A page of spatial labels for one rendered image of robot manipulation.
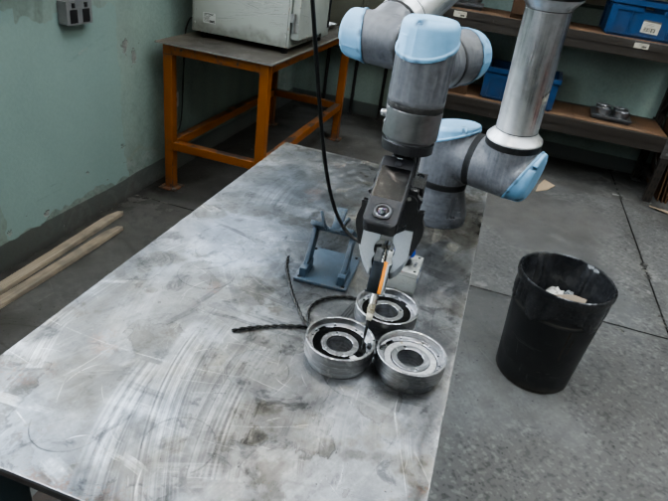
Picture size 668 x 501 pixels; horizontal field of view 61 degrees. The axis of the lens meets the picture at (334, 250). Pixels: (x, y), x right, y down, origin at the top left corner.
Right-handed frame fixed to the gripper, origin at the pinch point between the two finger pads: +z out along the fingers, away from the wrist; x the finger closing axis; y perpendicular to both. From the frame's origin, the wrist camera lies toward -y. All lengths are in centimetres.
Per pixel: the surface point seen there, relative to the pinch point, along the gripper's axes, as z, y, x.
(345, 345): 12.0, -4.1, 2.7
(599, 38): -4, 336, -79
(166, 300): 13.4, -3.4, 33.3
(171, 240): 13.4, 14.7, 42.3
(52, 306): 93, 73, 124
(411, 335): 10.0, 0.0, -6.7
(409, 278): 10.1, 16.7, -4.0
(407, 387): 11.5, -10.1, -7.8
